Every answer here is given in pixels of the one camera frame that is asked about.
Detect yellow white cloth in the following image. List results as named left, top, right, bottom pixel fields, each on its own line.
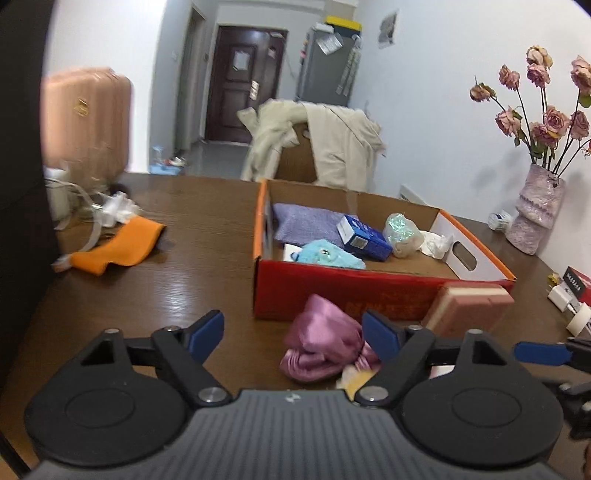
left=335, top=362, right=381, bottom=401

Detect pink sponge block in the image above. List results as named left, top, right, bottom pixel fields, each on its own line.
left=422, top=283, right=514, bottom=338

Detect pink satin cloth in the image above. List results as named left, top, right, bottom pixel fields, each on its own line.
left=280, top=294, right=380, bottom=383

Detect blue tissue pack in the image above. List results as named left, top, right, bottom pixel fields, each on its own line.
left=337, top=215, right=393, bottom=262

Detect blue plush monster toy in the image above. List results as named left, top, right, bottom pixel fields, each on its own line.
left=290, top=239, right=366, bottom=270

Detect white charger block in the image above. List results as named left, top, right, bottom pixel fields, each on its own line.
left=548, top=284, right=580, bottom=314

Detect red black box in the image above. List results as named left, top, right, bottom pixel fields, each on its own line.
left=563, top=266, right=591, bottom=306

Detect orange cardboard box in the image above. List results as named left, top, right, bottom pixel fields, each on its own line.
left=252, top=180, right=516, bottom=322

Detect pink ceramic vase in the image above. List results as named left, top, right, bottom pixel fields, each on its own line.
left=506, top=164, right=566, bottom=255

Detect purple folded towel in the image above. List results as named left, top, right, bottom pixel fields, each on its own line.
left=273, top=203, right=345, bottom=247

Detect blue small stool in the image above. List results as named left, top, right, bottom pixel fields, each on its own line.
left=148, top=146, right=186, bottom=176

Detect beige coat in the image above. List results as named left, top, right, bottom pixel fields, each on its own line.
left=236, top=99, right=386, bottom=192

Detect dried pink roses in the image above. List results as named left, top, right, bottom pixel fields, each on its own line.
left=469, top=45, right=590, bottom=178

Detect brown cardboard box behind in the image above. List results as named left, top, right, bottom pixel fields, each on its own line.
left=274, top=123, right=318, bottom=184

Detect pink suitcase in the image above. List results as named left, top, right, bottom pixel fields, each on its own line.
left=41, top=67, right=132, bottom=190

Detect grey refrigerator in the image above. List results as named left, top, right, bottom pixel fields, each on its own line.
left=294, top=27, right=362, bottom=107

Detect dark brown door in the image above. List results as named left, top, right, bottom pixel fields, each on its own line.
left=204, top=26, right=287, bottom=144

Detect yellow box on fridge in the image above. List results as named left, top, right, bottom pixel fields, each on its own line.
left=325, top=15, right=363, bottom=32

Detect white cables pile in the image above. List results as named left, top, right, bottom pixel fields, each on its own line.
left=43, top=165, right=143, bottom=252

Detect wall picture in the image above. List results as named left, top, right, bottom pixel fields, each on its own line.
left=378, top=11, right=398, bottom=48

